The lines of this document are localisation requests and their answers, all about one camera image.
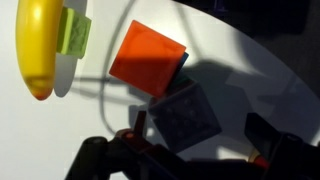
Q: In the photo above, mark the yellow banana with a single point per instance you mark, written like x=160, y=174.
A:
x=37, y=27

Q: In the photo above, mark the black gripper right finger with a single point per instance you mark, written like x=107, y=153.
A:
x=262, y=135

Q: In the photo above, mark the orange building block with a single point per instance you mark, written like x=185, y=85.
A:
x=147, y=59

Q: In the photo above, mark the grey building block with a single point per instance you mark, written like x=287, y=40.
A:
x=184, y=118

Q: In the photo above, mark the teal building block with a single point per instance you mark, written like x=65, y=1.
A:
x=179, y=75

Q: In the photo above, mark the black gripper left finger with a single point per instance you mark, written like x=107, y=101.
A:
x=140, y=124

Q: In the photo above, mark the yellow-green building block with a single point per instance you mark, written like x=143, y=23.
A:
x=73, y=34

